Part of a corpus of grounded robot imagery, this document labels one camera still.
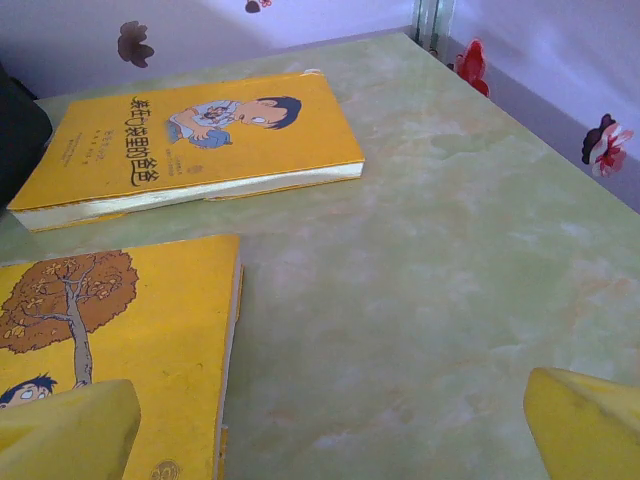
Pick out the black backpack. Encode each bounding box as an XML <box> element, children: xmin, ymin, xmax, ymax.
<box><xmin>0</xmin><ymin>62</ymin><xmax>54</xmax><ymax>206</ymax></box>

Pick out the yellow book with tree cover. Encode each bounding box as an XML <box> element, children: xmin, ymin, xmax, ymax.
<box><xmin>0</xmin><ymin>233</ymin><xmax>246</xmax><ymax>480</ymax></box>

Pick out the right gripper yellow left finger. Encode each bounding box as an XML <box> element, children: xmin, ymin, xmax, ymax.
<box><xmin>0</xmin><ymin>378</ymin><xmax>142</xmax><ymax>480</ymax></box>

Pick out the aluminium corner frame post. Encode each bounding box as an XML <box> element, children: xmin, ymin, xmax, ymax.
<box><xmin>410</xmin><ymin>0</ymin><xmax>455</xmax><ymax>57</ymax></box>

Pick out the yellow book with boy cover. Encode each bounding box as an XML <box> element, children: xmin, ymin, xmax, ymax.
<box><xmin>6</xmin><ymin>72</ymin><xmax>366</xmax><ymax>234</ymax></box>

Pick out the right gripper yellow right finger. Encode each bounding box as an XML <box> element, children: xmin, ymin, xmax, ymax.
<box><xmin>523</xmin><ymin>367</ymin><xmax>640</xmax><ymax>480</ymax></box>

